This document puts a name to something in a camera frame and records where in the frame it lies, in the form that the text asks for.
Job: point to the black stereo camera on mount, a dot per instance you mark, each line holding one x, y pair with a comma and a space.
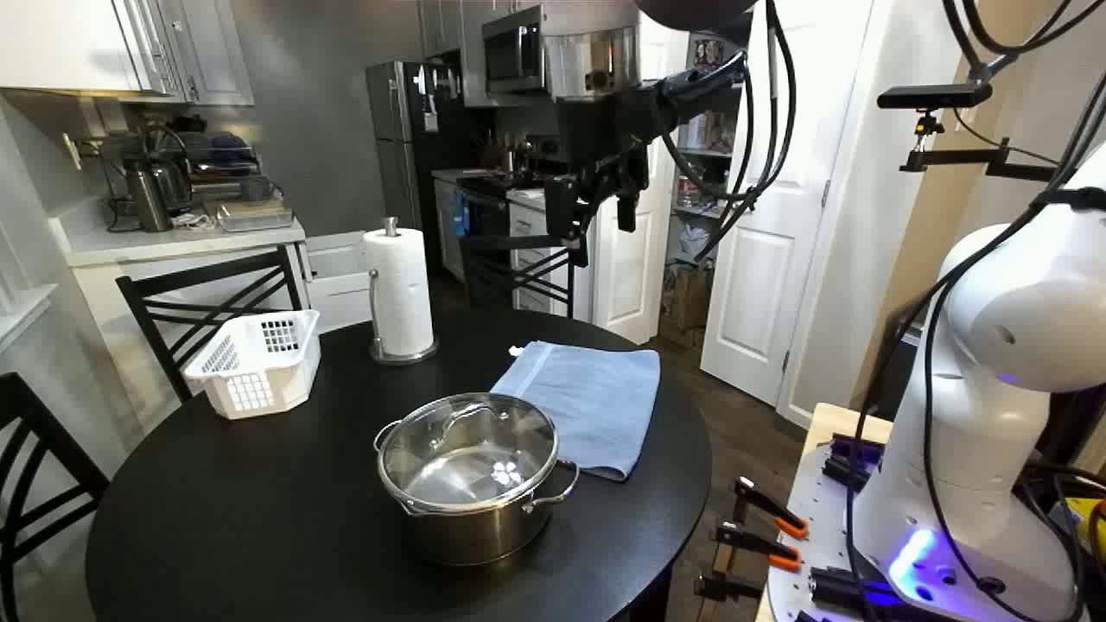
934, 94

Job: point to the white upper cabinet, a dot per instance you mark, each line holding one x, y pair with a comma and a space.
89, 47

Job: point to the steel microwave oven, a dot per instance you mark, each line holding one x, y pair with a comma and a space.
513, 53

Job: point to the black cross-back chair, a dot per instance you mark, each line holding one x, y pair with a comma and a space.
54, 445
519, 242
207, 274

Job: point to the black coffee maker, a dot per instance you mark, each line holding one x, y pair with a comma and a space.
142, 186

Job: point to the blue cloth towel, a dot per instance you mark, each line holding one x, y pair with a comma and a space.
587, 398

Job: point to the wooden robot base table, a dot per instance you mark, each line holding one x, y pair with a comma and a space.
834, 421

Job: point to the white paper towel roll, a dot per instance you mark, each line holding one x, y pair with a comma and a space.
401, 289
390, 224

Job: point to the silver steel pot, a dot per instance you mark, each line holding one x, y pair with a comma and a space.
471, 542

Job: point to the black refrigerator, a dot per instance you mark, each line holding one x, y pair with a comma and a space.
398, 127

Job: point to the white counter cabinet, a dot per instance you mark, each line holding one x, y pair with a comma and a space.
172, 246

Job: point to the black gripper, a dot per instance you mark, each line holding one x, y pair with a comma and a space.
624, 115

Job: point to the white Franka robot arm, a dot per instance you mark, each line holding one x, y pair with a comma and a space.
988, 348

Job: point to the clear plastic container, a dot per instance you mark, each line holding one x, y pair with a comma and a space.
247, 368

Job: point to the white panel door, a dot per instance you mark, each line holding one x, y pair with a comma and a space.
625, 279
770, 289

